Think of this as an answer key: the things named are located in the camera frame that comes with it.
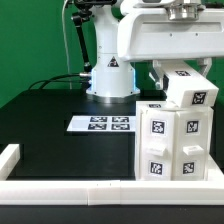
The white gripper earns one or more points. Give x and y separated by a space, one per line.
148 34

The white cabinet top block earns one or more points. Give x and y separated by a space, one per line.
186 86

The white cabinet door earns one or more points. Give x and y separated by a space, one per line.
192 144
156 145

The white cabinet body box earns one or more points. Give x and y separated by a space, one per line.
141 108

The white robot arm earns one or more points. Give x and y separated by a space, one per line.
113 79

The white marker plate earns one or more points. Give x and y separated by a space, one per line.
102 124

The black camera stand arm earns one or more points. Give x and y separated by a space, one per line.
83 15

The white U-shaped fence frame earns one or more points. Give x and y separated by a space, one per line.
209 192

